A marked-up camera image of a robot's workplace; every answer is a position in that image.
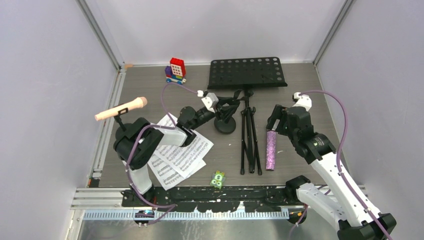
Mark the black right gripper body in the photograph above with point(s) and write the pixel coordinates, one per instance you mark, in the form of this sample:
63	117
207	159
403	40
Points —
291	135

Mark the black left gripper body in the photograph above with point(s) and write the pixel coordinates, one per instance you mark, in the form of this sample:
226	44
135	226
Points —
217	107

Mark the purple glitter microphone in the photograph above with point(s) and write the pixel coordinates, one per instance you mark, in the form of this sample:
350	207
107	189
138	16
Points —
271	140

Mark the black microphone stand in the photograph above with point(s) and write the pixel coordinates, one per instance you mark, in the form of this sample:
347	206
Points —
119	121
228	127

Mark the black music stand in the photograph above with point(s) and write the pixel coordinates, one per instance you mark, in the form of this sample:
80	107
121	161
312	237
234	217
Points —
244	75

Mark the sheet music page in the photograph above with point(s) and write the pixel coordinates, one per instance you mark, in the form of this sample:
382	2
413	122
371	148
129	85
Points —
186	160
166	175

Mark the beige microphone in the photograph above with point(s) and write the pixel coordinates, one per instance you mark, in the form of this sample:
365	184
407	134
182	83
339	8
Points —
137	103

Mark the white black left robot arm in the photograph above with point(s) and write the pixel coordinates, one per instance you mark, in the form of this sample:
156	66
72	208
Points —
135	143

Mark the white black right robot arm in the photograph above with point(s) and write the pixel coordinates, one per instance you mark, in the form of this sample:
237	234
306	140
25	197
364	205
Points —
349	212

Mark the colourful toy block truck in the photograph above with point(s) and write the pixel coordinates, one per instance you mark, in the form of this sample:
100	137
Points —
175	72

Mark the green toy block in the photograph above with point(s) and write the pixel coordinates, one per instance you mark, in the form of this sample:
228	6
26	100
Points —
217	179

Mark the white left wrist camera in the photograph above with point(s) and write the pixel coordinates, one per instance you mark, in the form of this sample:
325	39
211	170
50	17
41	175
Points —
209	99

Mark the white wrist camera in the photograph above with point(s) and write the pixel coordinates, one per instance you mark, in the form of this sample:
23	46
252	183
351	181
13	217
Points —
302	100
209	99

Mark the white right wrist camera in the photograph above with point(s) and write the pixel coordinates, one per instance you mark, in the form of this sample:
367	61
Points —
302	100

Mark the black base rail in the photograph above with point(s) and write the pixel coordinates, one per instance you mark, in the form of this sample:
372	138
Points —
254	199

